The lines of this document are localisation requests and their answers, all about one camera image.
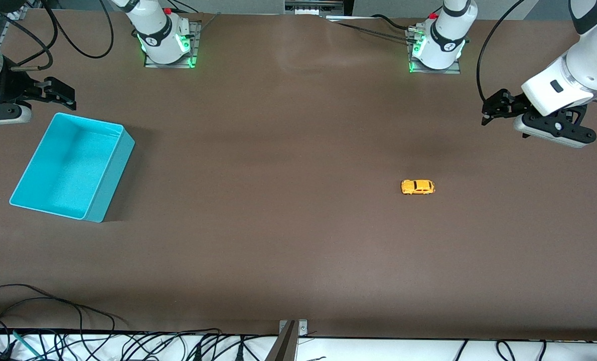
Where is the grey power strip device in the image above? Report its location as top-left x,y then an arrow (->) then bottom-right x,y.
284,0 -> 347,16

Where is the dark angled metal bar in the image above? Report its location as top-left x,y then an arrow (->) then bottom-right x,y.
265,321 -> 297,361

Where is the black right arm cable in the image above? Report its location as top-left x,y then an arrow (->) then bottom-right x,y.
40,0 -> 115,60
0,8 -> 54,72

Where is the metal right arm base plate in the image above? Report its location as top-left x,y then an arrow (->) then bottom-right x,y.
144,20 -> 202,69

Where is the long black looped cable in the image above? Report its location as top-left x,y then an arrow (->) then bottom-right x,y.
0,284 -> 128,332

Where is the yellow beetle toy car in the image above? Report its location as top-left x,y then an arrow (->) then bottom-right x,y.
401,179 -> 435,196

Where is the small metal bracket plate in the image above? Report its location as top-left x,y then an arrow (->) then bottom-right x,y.
279,319 -> 308,337

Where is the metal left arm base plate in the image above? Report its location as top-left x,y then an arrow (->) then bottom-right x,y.
408,28 -> 463,75

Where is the turquoise plastic bin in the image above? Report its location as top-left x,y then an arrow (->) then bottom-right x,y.
9,112 -> 135,223

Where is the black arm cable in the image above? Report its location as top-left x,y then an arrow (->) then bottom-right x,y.
476,0 -> 526,103
0,8 -> 54,72
40,0 -> 115,60

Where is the black base supply cable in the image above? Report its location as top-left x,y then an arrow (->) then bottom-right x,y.
324,14 -> 419,45

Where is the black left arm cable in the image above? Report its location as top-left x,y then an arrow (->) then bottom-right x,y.
476,0 -> 526,103

